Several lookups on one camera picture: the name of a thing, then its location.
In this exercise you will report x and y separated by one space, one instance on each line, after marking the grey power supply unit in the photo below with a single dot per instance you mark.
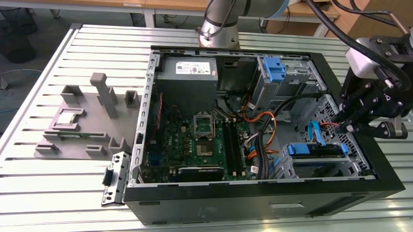
188 91

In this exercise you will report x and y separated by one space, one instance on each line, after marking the grey metal drive cage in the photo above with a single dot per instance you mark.
291 87

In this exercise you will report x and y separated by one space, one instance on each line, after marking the brown wooden cabinet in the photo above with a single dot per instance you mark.
407 7

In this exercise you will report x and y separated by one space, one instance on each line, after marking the wooden top white desk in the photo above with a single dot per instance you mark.
300 12
97 3

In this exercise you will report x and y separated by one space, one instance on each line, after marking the green motherboard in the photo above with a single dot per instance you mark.
176 145

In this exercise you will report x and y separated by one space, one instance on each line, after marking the CPU socket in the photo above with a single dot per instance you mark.
206 149

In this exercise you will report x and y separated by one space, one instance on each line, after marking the black camera mounting bracket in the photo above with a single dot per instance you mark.
382 44

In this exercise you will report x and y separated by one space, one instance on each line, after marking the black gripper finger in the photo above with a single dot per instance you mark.
360 123
355 96

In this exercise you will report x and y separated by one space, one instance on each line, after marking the blue plastic drive carrier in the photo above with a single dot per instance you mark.
275 70

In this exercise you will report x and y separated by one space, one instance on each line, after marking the grey metal slot retainer bracket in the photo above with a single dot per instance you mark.
121 169

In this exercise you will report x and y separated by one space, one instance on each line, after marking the green RAM stick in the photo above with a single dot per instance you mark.
81 135

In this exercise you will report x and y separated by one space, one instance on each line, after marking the black open PC case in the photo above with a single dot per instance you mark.
226 205

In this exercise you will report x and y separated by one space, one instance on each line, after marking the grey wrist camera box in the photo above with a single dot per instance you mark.
361 62

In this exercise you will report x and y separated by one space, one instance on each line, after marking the grey plastic parts rack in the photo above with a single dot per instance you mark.
97 135

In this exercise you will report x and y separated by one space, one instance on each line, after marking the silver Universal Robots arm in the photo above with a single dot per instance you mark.
220 14

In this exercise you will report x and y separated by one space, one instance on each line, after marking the black RAM slot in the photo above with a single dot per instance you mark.
229 145
239 145

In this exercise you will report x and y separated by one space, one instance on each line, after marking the black graphics card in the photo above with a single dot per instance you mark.
197 174

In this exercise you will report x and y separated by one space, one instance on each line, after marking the black mesh waste bin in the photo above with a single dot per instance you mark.
19 50

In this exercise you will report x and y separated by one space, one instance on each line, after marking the silver CPU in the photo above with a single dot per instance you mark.
67 119

